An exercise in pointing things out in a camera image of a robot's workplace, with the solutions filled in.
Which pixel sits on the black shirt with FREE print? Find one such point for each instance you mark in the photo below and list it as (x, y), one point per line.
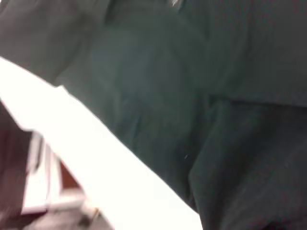
(182, 95)

